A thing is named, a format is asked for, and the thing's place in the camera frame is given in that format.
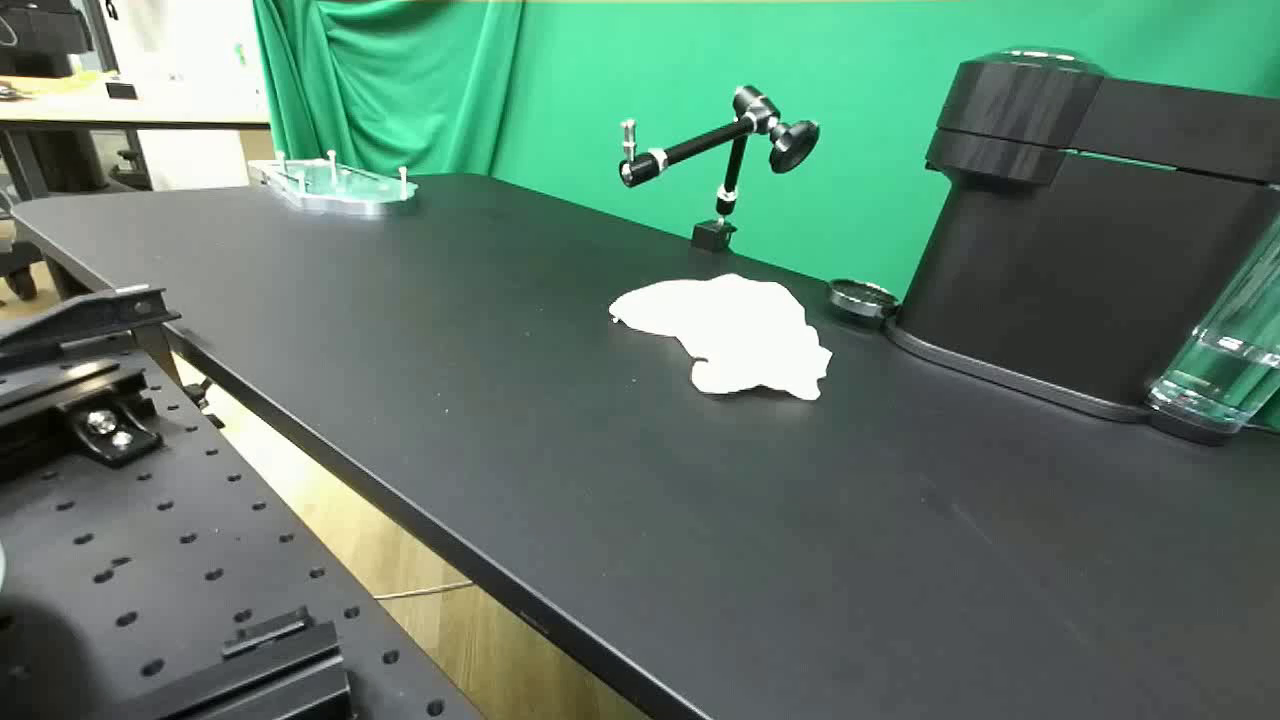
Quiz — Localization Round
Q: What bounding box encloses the white cloth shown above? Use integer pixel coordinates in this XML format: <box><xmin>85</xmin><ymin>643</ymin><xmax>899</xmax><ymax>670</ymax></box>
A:
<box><xmin>603</xmin><ymin>269</ymin><xmax>840</xmax><ymax>403</ymax></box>

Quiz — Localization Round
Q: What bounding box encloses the round black perforated disc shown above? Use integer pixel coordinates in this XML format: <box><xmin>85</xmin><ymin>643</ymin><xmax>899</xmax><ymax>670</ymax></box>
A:
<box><xmin>828</xmin><ymin>277</ymin><xmax>899</xmax><ymax>322</ymax></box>

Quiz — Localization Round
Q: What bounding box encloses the green backdrop curtain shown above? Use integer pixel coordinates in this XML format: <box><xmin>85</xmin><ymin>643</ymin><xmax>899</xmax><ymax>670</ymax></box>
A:
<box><xmin>250</xmin><ymin>0</ymin><xmax>1280</xmax><ymax>303</ymax></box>

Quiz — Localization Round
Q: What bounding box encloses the black coffee machine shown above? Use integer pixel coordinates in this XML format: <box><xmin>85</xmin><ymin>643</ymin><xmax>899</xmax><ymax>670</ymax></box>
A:
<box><xmin>885</xmin><ymin>46</ymin><xmax>1280</xmax><ymax>429</ymax></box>

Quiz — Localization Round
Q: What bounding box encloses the black mounting block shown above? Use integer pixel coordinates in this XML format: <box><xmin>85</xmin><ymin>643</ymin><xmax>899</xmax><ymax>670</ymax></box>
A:
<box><xmin>124</xmin><ymin>609</ymin><xmax>360</xmax><ymax>720</ymax></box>

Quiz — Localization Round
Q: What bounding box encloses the black perforated breadboard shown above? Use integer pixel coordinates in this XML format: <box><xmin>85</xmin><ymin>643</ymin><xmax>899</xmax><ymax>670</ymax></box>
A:
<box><xmin>0</xmin><ymin>346</ymin><xmax>483</xmax><ymax>720</ymax></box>

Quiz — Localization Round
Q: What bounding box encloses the black clamp with silver screw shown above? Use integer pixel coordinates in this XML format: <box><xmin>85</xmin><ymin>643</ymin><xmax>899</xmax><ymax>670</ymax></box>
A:
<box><xmin>68</xmin><ymin>394</ymin><xmax>168</xmax><ymax>466</ymax></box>

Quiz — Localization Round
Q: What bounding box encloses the wooden background desk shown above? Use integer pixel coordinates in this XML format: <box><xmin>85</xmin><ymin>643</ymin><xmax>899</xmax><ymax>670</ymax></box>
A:
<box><xmin>0</xmin><ymin>73</ymin><xmax>276</xmax><ymax>204</ymax></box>

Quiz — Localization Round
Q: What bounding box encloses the black metal rail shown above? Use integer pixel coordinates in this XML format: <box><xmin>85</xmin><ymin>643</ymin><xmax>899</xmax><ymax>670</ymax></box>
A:
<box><xmin>0</xmin><ymin>278</ymin><xmax>180</xmax><ymax>377</ymax></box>

